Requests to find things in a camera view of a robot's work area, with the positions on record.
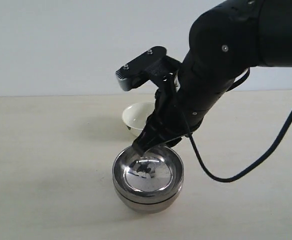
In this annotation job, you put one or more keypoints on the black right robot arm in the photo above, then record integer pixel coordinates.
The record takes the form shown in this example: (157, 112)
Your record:
(223, 42)

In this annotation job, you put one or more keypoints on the ribbed steel bowl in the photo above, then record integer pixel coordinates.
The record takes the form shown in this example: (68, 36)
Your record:
(148, 197)

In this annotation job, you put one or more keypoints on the white ceramic bowl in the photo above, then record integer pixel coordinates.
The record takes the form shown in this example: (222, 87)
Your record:
(135, 116)

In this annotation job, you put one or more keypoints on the smooth steel bowl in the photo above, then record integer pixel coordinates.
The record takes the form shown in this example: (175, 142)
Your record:
(157, 164)

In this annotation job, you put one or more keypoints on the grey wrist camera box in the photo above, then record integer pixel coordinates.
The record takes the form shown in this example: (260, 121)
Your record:
(152, 65)

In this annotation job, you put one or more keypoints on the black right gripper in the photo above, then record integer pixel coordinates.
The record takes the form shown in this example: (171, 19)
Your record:
(183, 105)

